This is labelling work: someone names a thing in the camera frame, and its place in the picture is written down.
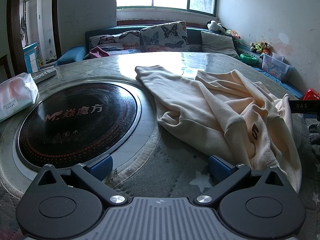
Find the round black induction cooktop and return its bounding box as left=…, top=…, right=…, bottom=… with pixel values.
left=15, top=80, right=142, bottom=174

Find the long butterfly print pillow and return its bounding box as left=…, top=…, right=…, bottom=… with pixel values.
left=89, top=31, right=141, bottom=53

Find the pink cloth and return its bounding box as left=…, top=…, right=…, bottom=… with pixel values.
left=89, top=46, right=110, bottom=59

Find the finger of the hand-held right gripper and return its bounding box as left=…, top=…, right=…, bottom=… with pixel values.
left=288, top=99, right=320, bottom=117

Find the light blue cabinet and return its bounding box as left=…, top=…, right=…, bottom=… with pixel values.
left=23, top=42, right=38, bottom=73

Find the floor mop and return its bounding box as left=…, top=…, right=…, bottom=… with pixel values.
left=47, top=39, right=57, bottom=62

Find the red plastic stool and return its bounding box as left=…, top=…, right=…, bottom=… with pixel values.
left=303, top=88, right=320, bottom=101

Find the dark wooden door frame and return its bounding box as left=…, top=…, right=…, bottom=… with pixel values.
left=7, top=0, right=62, bottom=77

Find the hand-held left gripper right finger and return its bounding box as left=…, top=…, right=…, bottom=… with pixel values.
left=194, top=155, right=297, bottom=205

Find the blue corner sofa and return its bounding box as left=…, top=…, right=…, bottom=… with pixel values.
left=57, top=26, right=305, bottom=100

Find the clear plastic storage box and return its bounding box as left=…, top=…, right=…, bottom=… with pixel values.
left=261, top=52, right=295, bottom=82

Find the green plastic bowl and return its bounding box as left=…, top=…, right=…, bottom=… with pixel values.
left=240, top=54, right=257, bottom=65

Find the square butterfly print pillow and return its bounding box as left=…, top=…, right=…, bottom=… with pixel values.
left=140, top=21, right=191, bottom=53

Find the cream sweatshirt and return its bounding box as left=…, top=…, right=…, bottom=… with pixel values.
left=135, top=65, right=303, bottom=193

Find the soft tissue pack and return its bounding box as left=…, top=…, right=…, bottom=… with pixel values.
left=0, top=72, right=40, bottom=123

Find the grey pillow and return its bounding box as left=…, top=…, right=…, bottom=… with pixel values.
left=201, top=31, right=241, bottom=60

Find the pile of plush toys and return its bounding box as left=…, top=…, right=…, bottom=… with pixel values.
left=250, top=41, right=272, bottom=55

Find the grey remote control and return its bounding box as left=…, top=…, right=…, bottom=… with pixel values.
left=32, top=67, right=57, bottom=82

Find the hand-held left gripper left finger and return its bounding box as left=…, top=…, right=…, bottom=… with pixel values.
left=27, top=155, right=127, bottom=205

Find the person's right hand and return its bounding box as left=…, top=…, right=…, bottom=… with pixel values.
left=308, top=123, right=320, bottom=145

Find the panda plush toy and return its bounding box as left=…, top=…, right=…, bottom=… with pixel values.
left=207, top=20, right=227, bottom=33

